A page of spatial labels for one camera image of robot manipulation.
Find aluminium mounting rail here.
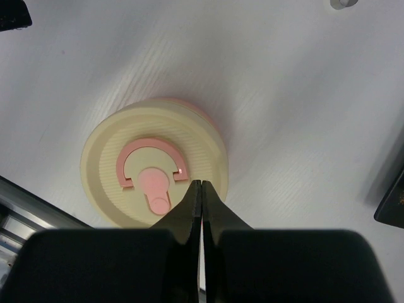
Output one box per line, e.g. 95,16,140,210
1,177,89,284

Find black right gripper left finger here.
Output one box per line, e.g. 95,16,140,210
151,181,202,302

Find pink metal tongs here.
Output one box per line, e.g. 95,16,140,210
330,0,358,10

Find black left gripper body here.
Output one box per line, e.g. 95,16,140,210
0,0,32,32

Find cream lid with pink handle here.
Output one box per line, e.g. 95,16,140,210
80,98,229,228

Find cream pink round bowl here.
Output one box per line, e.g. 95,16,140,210
157,97,223,138

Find black square plate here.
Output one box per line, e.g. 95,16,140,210
374,170,404,229

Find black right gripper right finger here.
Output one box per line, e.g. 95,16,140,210
201,181,252,302

